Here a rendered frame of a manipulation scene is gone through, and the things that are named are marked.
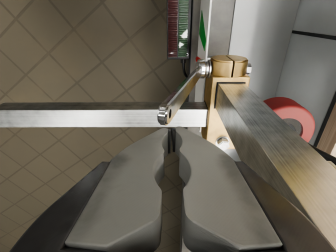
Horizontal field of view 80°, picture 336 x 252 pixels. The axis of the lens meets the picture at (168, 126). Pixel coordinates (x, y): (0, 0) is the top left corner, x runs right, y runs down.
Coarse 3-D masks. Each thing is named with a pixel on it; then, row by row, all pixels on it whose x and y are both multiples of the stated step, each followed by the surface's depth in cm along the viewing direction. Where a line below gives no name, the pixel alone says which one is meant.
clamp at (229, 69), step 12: (216, 60) 26; (228, 60) 26; (240, 60) 26; (216, 72) 27; (228, 72) 26; (240, 72) 26; (216, 84) 27; (204, 96) 32; (216, 120) 29; (204, 132) 32; (216, 132) 30
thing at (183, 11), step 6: (180, 0) 37; (186, 0) 37; (180, 6) 37; (186, 6) 37; (180, 12) 37; (186, 12) 37; (180, 18) 38; (186, 18) 38; (180, 24) 38; (186, 24) 38; (180, 30) 39; (186, 30) 39; (180, 36) 39; (186, 36) 39; (180, 42) 40; (186, 42) 40; (180, 48) 40; (186, 48) 40; (180, 54) 41
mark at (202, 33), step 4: (200, 20) 36; (200, 24) 36; (200, 28) 36; (200, 32) 36; (204, 32) 32; (200, 36) 36; (204, 36) 32; (204, 40) 32; (204, 44) 32; (204, 48) 32
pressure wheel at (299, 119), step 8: (272, 104) 26; (280, 104) 25; (288, 104) 25; (296, 104) 25; (280, 112) 25; (288, 112) 25; (296, 112) 25; (304, 112) 25; (288, 120) 25; (296, 120) 25; (304, 120) 25; (312, 120) 25; (296, 128) 26; (304, 128) 26; (312, 128) 26; (304, 136) 26
